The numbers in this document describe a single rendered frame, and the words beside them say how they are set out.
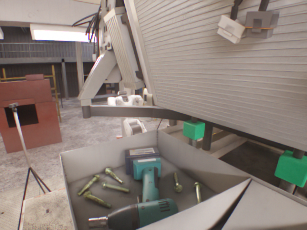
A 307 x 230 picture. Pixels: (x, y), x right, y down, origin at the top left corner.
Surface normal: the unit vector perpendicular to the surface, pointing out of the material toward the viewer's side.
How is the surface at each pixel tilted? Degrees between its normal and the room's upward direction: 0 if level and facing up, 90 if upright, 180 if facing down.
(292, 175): 90
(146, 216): 40
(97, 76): 91
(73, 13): 90
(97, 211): 0
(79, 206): 0
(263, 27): 106
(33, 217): 0
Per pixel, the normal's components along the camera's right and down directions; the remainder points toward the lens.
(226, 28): -0.79, 0.41
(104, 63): 0.57, 0.25
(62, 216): 0.00, -0.96
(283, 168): -0.82, 0.15
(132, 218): 0.09, -0.57
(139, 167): 0.20, 0.30
